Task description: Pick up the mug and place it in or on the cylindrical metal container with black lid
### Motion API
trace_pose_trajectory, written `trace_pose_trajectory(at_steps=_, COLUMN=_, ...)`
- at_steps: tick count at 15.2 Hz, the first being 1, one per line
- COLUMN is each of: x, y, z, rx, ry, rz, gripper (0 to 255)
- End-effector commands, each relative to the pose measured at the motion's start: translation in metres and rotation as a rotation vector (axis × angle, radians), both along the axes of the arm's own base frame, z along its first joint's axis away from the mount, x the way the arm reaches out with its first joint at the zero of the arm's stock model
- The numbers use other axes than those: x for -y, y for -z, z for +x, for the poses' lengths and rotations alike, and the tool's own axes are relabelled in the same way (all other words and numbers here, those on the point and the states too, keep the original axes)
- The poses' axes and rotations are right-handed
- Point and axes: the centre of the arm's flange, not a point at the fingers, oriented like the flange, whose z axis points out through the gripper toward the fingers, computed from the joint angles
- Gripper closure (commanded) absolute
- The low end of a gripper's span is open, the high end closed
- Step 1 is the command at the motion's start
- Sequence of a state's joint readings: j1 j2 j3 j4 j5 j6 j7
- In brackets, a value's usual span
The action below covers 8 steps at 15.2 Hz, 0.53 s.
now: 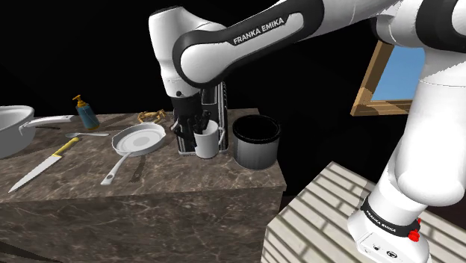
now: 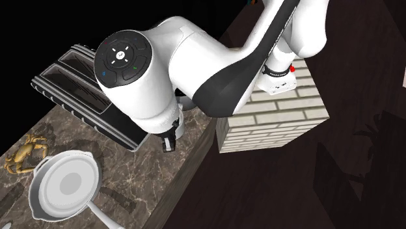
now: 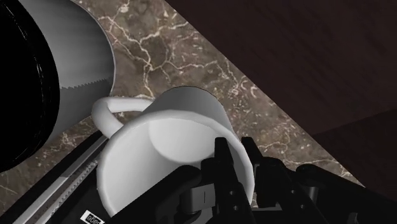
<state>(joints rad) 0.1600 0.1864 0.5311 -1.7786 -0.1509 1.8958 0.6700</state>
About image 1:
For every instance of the white frying pan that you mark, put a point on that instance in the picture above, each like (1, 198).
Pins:
(138, 140)

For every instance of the wooden-framed window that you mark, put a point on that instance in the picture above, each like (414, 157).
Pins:
(396, 78)

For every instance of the white mug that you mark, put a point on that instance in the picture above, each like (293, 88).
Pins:
(208, 145)

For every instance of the golden crab figure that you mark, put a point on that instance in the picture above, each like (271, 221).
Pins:
(151, 116)

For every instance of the grey pot with black inside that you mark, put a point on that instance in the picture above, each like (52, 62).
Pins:
(255, 153)

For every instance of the black and silver coffee machine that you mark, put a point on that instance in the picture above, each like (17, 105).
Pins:
(218, 105)

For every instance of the silver spoon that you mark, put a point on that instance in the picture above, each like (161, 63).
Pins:
(87, 134)

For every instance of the pale striped robot stand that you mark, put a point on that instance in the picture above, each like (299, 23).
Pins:
(313, 218)

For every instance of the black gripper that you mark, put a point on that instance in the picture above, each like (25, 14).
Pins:
(185, 106)

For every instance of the blue soap dispenser yellow pump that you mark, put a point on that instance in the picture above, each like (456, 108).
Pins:
(87, 116)

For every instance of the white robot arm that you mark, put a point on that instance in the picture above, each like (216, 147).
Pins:
(418, 164)

